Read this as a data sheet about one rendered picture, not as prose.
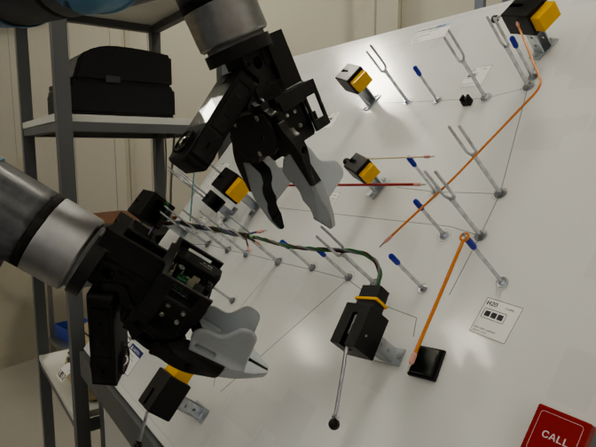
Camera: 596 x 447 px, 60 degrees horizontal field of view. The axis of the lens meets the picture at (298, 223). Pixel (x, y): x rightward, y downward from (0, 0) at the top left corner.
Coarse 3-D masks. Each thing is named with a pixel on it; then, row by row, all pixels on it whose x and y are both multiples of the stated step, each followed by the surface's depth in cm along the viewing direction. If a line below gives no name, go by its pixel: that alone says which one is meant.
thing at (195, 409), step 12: (156, 372) 84; (168, 372) 82; (156, 384) 82; (168, 384) 81; (180, 384) 82; (144, 396) 82; (156, 396) 80; (168, 396) 81; (180, 396) 82; (156, 408) 80; (168, 408) 81; (180, 408) 84; (192, 408) 85; (204, 408) 86; (144, 420) 81; (168, 420) 81
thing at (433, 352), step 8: (424, 352) 64; (432, 352) 63; (440, 352) 63; (416, 360) 64; (424, 360) 64; (432, 360) 63; (440, 360) 63; (416, 368) 64; (424, 368) 63; (432, 368) 62; (440, 368) 62; (416, 376) 64; (424, 376) 63; (432, 376) 62
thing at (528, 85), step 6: (486, 18) 75; (492, 24) 76; (498, 24) 74; (498, 36) 77; (504, 36) 76; (510, 54) 78; (516, 60) 79; (516, 66) 79; (522, 72) 80; (522, 78) 81; (528, 84) 81
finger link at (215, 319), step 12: (216, 312) 53; (228, 312) 53; (240, 312) 53; (252, 312) 53; (204, 324) 53; (216, 324) 54; (228, 324) 54; (240, 324) 53; (252, 324) 53; (252, 360) 54
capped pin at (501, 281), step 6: (462, 234) 58; (468, 240) 59; (468, 246) 59; (474, 246) 59; (480, 252) 60; (486, 264) 62; (492, 270) 62; (498, 276) 63; (498, 282) 64; (504, 282) 64
